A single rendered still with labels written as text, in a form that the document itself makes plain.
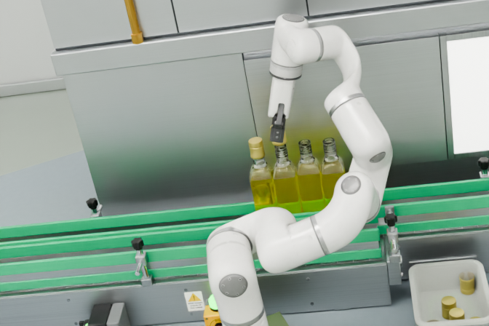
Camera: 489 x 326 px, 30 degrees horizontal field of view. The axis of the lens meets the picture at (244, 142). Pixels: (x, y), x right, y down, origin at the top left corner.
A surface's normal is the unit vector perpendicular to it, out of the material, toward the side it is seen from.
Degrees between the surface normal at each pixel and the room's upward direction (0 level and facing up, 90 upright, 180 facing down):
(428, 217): 90
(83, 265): 90
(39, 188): 0
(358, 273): 90
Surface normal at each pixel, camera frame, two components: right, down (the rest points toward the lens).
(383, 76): -0.07, 0.49
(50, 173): -0.17, -0.86
